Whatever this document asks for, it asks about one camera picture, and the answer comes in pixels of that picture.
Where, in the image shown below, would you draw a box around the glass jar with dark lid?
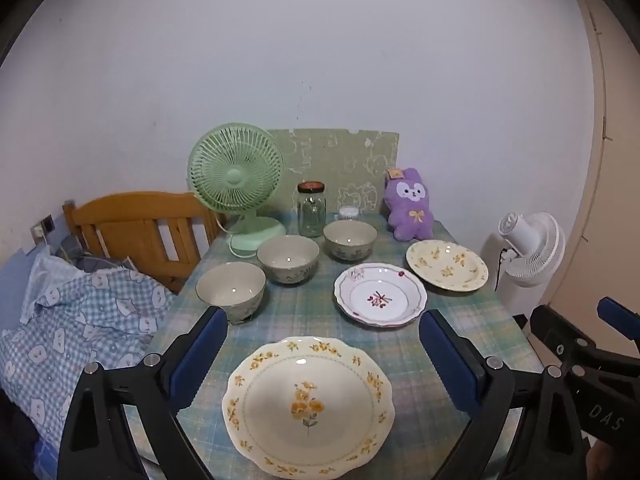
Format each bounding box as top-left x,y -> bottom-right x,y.
297,181 -> 327,238

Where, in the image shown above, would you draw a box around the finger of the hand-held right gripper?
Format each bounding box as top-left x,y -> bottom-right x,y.
529,304 -> 596,373
597,296 -> 640,356

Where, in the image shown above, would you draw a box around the purple plush bunny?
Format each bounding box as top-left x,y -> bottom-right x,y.
384,166 -> 435,242

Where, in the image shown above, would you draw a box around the pink pattern scalloped plate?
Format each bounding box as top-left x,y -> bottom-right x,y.
333,262 -> 428,329

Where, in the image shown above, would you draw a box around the blue checkered blanket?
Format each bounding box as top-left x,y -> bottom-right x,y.
0,250 -> 176,461

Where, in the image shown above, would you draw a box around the grey ceramic bowl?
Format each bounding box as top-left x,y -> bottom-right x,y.
256,235 -> 321,285
195,262 -> 267,325
322,220 -> 378,262

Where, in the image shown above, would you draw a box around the green board with white drawings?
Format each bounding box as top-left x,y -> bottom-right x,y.
266,128 -> 401,216

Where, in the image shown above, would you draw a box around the small yellow flower plate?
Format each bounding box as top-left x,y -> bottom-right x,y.
405,240 -> 489,293

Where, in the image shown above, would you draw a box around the wall socket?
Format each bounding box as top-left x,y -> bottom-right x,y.
31,214 -> 55,241

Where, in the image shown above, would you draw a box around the wooden headboard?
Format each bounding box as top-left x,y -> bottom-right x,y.
62,191 -> 226,295

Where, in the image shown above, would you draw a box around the large yellow flower plate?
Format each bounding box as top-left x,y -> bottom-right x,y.
221,336 -> 396,478

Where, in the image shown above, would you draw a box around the green desk fan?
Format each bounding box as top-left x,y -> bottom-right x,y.
187,121 -> 288,259

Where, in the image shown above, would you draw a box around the beige door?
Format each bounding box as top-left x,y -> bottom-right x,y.
545,0 -> 640,321

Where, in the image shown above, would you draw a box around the white standing fan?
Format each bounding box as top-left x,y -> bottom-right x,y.
481,211 -> 566,306

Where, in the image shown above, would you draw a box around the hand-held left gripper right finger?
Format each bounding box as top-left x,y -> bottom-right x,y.
419,309 -> 591,480

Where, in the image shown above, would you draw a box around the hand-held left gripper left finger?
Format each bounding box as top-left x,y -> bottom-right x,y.
57,305 -> 230,480

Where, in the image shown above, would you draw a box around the grey plaid cloth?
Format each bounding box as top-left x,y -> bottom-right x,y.
57,235 -> 136,273

